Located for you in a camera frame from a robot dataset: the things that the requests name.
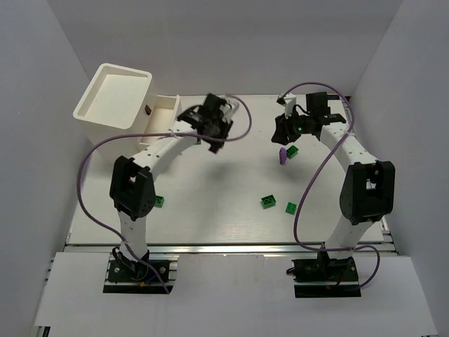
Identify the white drawer cabinet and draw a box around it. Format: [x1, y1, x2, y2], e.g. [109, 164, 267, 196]
[73, 63, 182, 145]

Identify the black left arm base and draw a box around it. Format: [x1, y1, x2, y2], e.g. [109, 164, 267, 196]
[102, 247, 176, 295]

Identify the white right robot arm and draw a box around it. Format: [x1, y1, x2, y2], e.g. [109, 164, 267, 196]
[272, 92, 396, 260]

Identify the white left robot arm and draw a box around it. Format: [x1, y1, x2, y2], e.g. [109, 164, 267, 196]
[109, 94, 239, 263]

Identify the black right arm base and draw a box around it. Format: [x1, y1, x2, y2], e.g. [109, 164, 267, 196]
[286, 252, 361, 298]

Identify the green lego beside purple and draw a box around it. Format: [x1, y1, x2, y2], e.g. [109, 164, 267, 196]
[286, 145, 299, 159]

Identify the green lego brick lower right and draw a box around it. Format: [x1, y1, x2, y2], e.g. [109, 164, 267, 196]
[261, 194, 276, 209]

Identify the green small lego right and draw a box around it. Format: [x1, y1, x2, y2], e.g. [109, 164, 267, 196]
[285, 202, 297, 215]

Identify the green small lego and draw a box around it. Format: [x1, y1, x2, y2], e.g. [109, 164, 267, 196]
[285, 202, 297, 215]
[154, 195, 165, 208]

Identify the green small lego left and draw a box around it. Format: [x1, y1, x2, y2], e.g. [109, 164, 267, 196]
[154, 195, 165, 208]

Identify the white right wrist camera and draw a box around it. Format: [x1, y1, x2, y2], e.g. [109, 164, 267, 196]
[276, 93, 296, 119]

